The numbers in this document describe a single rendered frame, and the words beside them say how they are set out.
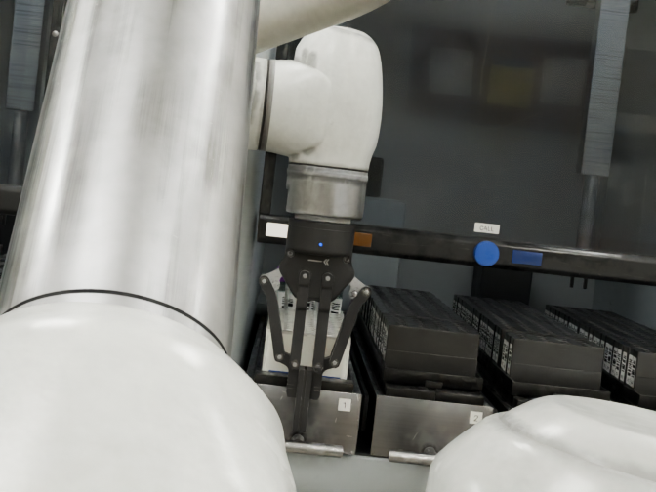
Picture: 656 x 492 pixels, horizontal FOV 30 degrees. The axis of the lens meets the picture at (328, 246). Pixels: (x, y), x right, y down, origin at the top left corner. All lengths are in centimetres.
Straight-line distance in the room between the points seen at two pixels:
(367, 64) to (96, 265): 88
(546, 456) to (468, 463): 3
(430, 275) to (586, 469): 187
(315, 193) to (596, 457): 95
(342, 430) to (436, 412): 11
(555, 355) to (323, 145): 41
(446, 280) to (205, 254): 177
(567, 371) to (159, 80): 103
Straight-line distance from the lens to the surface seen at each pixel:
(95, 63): 57
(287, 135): 132
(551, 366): 151
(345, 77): 132
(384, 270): 209
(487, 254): 146
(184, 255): 50
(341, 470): 143
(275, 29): 113
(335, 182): 132
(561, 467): 40
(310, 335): 143
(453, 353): 149
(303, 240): 134
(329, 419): 141
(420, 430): 143
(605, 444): 40
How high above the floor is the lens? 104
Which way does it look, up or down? 3 degrees down
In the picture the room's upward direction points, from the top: 6 degrees clockwise
